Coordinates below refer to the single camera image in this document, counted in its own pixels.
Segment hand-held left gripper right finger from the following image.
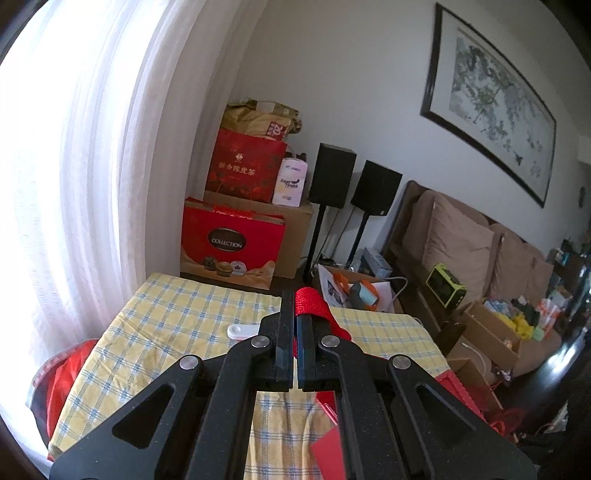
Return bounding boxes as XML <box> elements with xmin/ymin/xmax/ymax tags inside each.
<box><xmin>296</xmin><ymin>315</ymin><xmax>539</xmax><ymax>480</ymax></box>

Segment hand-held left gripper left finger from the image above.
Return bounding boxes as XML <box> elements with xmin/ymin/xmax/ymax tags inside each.
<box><xmin>50</xmin><ymin>290</ymin><xmax>297</xmax><ymax>480</ymax></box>

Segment red foil calligraphy bag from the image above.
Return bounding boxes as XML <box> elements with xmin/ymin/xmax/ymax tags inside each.
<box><xmin>290</xmin><ymin>287</ymin><xmax>352</xmax><ymax>480</ymax></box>

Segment cardboard box with papers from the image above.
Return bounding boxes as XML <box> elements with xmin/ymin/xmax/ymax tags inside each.
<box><xmin>314</xmin><ymin>264</ymin><xmax>403</xmax><ymax>315</ymax></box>

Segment large closed cardboard box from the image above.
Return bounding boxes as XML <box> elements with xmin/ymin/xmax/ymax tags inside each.
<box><xmin>203</xmin><ymin>189</ymin><xmax>315</xmax><ymax>280</ymax></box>

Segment black speaker stand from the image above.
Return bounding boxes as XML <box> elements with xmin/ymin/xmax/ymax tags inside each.
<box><xmin>302</xmin><ymin>203</ymin><xmax>331</xmax><ymax>283</ymax></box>
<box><xmin>346</xmin><ymin>212</ymin><xmax>373</xmax><ymax>267</ymax></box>

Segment red cookie gift box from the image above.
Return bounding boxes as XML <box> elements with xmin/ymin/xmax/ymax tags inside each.
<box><xmin>181</xmin><ymin>198</ymin><xmax>286</xmax><ymax>292</ymax></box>

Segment grey device box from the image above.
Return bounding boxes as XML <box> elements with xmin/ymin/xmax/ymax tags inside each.
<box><xmin>360</xmin><ymin>248</ymin><xmax>394</xmax><ymax>278</ymax></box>

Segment yellow checked tablecloth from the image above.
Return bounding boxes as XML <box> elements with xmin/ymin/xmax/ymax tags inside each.
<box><xmin>48</xmin><ymin>272</ymin><xmax>452</xmax><ymax>480</ymax></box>

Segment green black portable radio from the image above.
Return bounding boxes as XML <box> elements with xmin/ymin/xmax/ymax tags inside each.
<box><xmin>426</xmin><ymin>263</ymin><xmax>467</xmax><ymax>306</ymax></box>

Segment white purple packet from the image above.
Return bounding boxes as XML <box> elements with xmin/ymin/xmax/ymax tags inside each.
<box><xmin>271</xmin><ymin>158</ymin><xmax>310</xmax><ymax>208</ymax></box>

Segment black speaker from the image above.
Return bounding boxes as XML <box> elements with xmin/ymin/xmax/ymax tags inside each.
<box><xmin>350</xmin><ymin>160</ymin><xmax>404</xmax><ymax>217</ymax></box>
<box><xmin>308</xmin><ymin>143</ymin><xmax>358</xmax><ymax>210</ymax></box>

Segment red tea gift box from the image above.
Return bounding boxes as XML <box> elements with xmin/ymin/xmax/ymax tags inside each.
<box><xmin>205</xmin><ymin>128</ymin><xmax>288</xmax><ymax>204</ymax></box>

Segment cardboard box of small items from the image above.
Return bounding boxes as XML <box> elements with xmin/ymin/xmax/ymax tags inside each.
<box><xmin>464</xmin><ymin>298</ymin><xmax>537</xmax><ymax>368</ymax></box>

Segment beige sofa cushion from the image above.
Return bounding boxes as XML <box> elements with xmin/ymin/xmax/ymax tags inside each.
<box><xmin>422</xmin><ymin>191</ymin><xmax>502</xmax><ymax>297</ymax></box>

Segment gold paper bag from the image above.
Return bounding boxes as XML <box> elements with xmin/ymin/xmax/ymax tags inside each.
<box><xmin>221</xmin><ymin>99</ymin><xmax>304</xmax><ymax>140</ymax></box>

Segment brown sofa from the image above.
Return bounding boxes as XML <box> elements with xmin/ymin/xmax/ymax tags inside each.
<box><xmin>385</xmin><ymin>181</ymin><xmax>574</xmax><ymax>380</ymax></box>

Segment orange white paper bag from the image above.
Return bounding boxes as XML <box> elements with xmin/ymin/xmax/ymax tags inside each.
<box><xmin>537</xmin><ymin>298</ymin><xmax>563</xmax><ymax>332</ymax></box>

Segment white curtain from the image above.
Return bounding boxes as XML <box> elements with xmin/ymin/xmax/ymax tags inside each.
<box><xmin>0</xmin><ymin>0</ymin><xmax>259</xmax><ymax>454</ymax></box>

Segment framed ink painting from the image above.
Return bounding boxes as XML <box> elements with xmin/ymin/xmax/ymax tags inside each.
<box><xmin>420</xmin><ymin>2</ymin><xmax>557</xmax><ymax>209</ymax></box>

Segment white charger cable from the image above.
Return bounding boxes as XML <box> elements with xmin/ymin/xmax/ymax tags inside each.
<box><xmin>388</xmin><ymin>276</ymin><xmax>409</xmax><ymax>305</ymax></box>

